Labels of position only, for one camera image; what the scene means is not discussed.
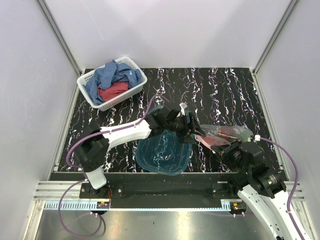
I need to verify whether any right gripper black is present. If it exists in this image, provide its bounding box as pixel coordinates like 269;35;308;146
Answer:
210;139;251;174

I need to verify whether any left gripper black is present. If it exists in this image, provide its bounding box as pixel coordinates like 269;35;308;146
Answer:
165;112;206;144

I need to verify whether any clear zip top bag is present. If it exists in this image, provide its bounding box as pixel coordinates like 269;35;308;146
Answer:
194;124;254;154

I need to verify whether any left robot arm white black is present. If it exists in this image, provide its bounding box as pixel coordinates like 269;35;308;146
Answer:
73;103;206;198

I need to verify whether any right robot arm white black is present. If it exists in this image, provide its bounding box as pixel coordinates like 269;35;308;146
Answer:
210;140;310;240

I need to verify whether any red fake lobster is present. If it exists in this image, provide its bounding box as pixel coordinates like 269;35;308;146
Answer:
204;126;238;146

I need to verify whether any green fake vegetable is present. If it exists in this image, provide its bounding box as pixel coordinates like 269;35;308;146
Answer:
239;129;254;142

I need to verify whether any blue plastic container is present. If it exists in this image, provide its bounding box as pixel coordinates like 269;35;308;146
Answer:
135;131;193;176

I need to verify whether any red cloth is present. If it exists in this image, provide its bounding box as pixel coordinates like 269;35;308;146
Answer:
97;81;129;103

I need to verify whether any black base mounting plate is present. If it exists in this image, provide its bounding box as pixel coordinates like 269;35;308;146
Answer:
79;181;236;199

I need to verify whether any blue patterned cloth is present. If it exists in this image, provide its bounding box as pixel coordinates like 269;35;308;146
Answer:
83;60;143;105

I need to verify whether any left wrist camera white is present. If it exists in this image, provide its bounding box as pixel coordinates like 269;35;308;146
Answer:
179;102;188;116

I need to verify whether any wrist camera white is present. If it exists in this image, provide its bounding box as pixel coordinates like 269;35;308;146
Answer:
179;102;188;116
251;135;261;142

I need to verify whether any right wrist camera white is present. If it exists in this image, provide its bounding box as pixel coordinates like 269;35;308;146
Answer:
251;135;261;142

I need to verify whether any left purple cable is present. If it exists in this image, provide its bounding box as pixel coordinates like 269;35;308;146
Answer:
57;95;166;237

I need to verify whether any purple cable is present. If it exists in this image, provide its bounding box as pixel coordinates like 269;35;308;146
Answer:
57;95;166;237
258;137;301;240

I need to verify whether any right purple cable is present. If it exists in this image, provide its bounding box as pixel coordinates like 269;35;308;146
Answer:
258;137;301;240

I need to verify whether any aluminium frame rail front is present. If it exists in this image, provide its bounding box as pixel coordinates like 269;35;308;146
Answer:
33;181;87;201

